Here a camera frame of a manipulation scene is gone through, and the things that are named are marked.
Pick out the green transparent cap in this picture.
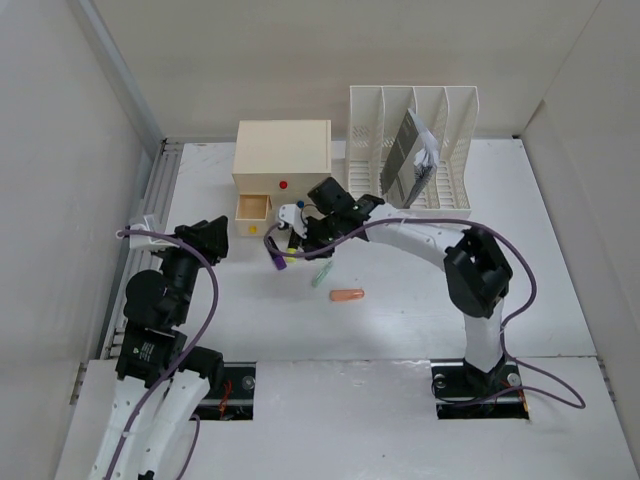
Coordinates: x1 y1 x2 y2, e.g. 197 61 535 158
311 260 333 288

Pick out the purple highlighter marker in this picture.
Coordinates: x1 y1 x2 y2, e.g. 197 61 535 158
267 236 287 271

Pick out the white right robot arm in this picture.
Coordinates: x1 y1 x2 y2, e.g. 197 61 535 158
291 178 513 397

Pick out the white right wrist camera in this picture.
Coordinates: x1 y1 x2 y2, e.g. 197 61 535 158
277 204 308 239

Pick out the cream drawer cabinet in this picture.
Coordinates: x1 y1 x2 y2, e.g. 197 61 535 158
232 120 332 238

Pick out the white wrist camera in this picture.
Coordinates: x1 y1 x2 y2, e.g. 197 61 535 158
277 204 308 239
116 214 160 251

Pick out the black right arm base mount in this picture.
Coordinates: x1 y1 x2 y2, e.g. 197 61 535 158
431 359 529 420

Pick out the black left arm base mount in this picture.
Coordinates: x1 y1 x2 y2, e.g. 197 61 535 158
195 362 256 421

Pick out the orange transparent cap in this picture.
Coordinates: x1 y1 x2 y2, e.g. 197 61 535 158
329 289 365 302

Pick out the white file organizer rack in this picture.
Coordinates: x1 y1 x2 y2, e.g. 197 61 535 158
346 85 479 218

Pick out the grey setup guide booklet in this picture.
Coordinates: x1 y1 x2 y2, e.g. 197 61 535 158
380 108 440 209

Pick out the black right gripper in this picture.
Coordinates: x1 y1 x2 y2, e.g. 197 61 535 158
293 213 343 260

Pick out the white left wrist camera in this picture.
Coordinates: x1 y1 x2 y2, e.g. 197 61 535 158
116 214 160 251

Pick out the aluminium frame rail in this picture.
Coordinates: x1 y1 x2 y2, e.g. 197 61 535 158
69 1 166 360

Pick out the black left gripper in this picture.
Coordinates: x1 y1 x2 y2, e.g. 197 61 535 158
153 214 227 323

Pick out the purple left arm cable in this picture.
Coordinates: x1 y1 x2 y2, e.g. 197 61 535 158
104 228 221 480

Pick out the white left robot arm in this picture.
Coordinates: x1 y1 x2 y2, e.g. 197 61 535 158
88 216 229 479

